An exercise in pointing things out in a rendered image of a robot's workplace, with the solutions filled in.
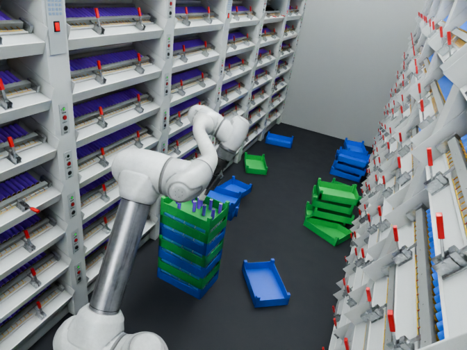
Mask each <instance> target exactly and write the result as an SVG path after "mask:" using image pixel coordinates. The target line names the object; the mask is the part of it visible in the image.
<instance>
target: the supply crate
mask: <svg viewBox="0 0 467 350"><path fill-rule="evenodd" d="M210 199H213V198H211V197H208V196H206V198H205V200H204V201H203V204H206V214H205V216H203V215H202V208H203V206H201V208H200V209H197V205H196V211H195V212H193V211H192V205H193V203H192V200H191V201H187V202H184V203H181V209H179V208H177V203H176V201H173V200H171V198H169V197H165V196H162V197H161V210H162V211H164V212H166V213H169V214H171V215H173V216H175V217H178V218H179V219H182V220H184V221H186V222H188V223H190V224H193V225H195V226H197V227H199V228H202V229H204V230H205V231H208V232H209V231H210V230H211V229H212V228H213V227H214V226H215V225H216V224H218V223H219V222H220V221H221V220H222V219H223V218H224V217H225V216H226V215H227V214H228V212H229V204H230V201H227V200H226V201H225V203H222V202H221V201H218V200H216V199H213V205H212V208H214V209H215V217H214V219H213V220H212V217H211V211H212V210H209V209H208V207H209V201H210ZM195 201H197V197H196V198H195ZM219 203H222V212H221V213H220V214H218V208H219Z"/></svg>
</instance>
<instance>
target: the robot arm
mask: <svg viewBox="0 0 467 350"><path fill-rule="evenodd" d="M188 120H189V121H190V123H191V124H192V125H193V128H192V131H193V135H194V137H195V140H196V142H197V145H198V147H199V150H200V153H201V155H202V157H200V158H197V159H194V160H192V161H189V160H182V159H178V158H173V157H171V156H168V155H166V154H164V153H159V152H156V151H151V150H147V149H125V150H123V151H121V152H119V153H118V154H117V155H116V156H115V157H114V159H113V162H112V165H111V171H112V175H113V177H114V179H115V180H116V181H117V182H118V184H119V193H120V196H121V200H120V204H119V207H118V209H117V214H116V216H115V221H114V223H113V227H112V230H111V232H110V237H109V239H108V244H107V247H106V251H105V254H104V258H103V260H102V264H101V267H100V270H99V274H98V277H97V281H96V283H95V288H94V290H93V293H92V297H91V300H90V303H88V304H86V305H85V306H84V307H82V308H81V309H80V310H79V311H78V313H77V315H74V316H71V317H70V318H68V319H66V320H65V321H64V322H63V323H62V324H61V326H60V327H59V328H58V330H57V331H56V334H55V335H54V340H53V348H54V350H168V347H167V345H166V343H165V342H164V340H163V339H162V338H161V337H160V336H158V335H157V334H155V333H152V332H146V331H145V332H139V333H134V334H127V333H124V315H123V314H122V311H121V310H120V307H121V304H122V300H123V297H124V293H125V290H126V286H127V283H128V281H129V277H130V274H131V270H132V267H133V263H134V260H135V257H136V253H137V250H138V246H139V244H140V239H141V237H142V232H143V230H144V227H145V223H146V220H147V216H148V213H149V209H150V206H151V205H153V204H154V203H155V202H156V200H157V198H159V196H160V195H161V194H163V195H166V196H168V197H169V198H171V200H173V201H176V202H178V203H184V202H187V201H191V200H193V199H194V198H196V197H200V198H199V200H200V201H204V200H205V198H206V196H207V195H208V193H209V192H210V190H212V191H214V189H215V188H216V187H217V185H218V184H219V182H220V181H221V180H222V179H223V178H224V176H223V174H222V173H223V169H224V168H226V167H227V165H228V164H229V161H232V159H233V157H234V156H235V154H236V152H237V150H238V149H239V148H240V147H241V146H242V144H243V142H244V141H245V139H246V137H247V134H248V131H249V122H248V121H247V120H246V119H245V118H244V117H241V116H239V115H237V116H235V117H233V118H232V119H231V121H230V120H228V119H226V118H224V117H223V116H222V115H220V114H219V113H217V112H215V111H214V110H211V109H210V108H207V107H206V106H201V105H195V106H193V107H192V108H191V109H190V110H189V111H188ZM208 135H212V136H214V137H216V138H217V139H219V141H221V142H220V143H219V146H218V148H217V149H216V150H215V147H214V146H213V144H212V142H211V140H210V138H209V137H208Z"/></svg>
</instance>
